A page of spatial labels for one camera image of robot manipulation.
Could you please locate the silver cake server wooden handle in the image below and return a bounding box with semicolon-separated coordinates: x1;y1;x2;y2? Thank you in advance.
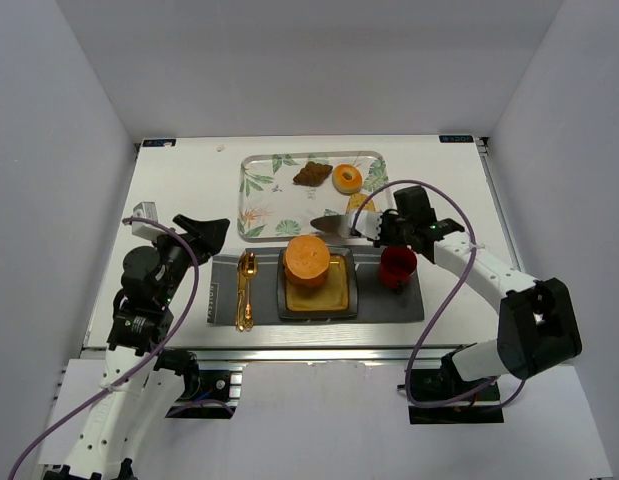
310;215;351;238

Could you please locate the round orange cake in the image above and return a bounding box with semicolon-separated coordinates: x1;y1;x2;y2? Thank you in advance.
283;235;330;288

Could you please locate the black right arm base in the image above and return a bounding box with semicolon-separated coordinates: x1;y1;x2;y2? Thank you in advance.
408;368;504;425

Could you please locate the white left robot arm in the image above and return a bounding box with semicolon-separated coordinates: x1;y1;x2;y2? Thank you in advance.
44;215;230;479

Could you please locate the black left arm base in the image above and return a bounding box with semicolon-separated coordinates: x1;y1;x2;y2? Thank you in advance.
153;350;242;420

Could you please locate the brown chocolate bread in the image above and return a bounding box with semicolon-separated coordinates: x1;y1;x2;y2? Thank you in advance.
293;161;333;187

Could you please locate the red cup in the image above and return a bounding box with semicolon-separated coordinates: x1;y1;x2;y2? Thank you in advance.
378;247;417;293

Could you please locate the gold fork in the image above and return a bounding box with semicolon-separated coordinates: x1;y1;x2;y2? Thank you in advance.
235;252;247;332

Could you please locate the yellow loaf cake slice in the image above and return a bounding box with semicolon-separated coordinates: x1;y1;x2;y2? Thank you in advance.
346;193;377;213

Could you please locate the leaf-patterned serving tray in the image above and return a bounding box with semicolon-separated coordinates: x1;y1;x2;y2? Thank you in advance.
237;151;389;241

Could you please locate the glazed donut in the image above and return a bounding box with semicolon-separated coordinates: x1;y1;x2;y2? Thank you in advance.
332;164;363;195

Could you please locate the grey striped placemat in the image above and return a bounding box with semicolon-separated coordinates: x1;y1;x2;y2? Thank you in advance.
206;244;426;326

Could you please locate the black square plate gold centre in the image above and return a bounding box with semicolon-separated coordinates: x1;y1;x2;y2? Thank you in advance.
277;247;359;321

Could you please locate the blue table label right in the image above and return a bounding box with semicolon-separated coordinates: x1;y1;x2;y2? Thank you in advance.
438;135;475;143

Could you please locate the blue table label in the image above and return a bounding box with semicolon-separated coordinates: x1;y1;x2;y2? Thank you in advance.
438;135;475;143
141;139;176;148

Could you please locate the blue table label left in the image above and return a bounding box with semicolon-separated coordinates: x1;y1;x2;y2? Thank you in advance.
141;139;176;148

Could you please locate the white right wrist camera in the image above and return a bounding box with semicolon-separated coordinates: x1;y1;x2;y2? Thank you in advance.
348;210;382;241

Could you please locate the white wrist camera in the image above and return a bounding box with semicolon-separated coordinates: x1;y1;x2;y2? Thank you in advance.
348;210;382;241
123;201;163;242

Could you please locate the aluminium table frame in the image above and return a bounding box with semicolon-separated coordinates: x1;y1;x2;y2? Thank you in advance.
81;135;524;365

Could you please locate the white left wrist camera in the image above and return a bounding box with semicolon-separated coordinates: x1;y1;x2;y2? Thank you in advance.
123;201;163;242

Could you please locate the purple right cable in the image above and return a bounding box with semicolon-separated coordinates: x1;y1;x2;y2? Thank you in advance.
351;180;528;411

